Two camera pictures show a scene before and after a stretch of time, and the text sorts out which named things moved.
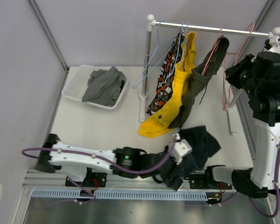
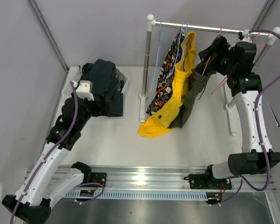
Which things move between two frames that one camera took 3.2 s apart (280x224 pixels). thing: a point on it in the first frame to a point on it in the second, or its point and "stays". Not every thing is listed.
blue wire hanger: [182, 57] stays
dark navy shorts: [202, 145] to [101, 73]
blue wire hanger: [178, 48] stays
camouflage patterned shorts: [163, 92] stays
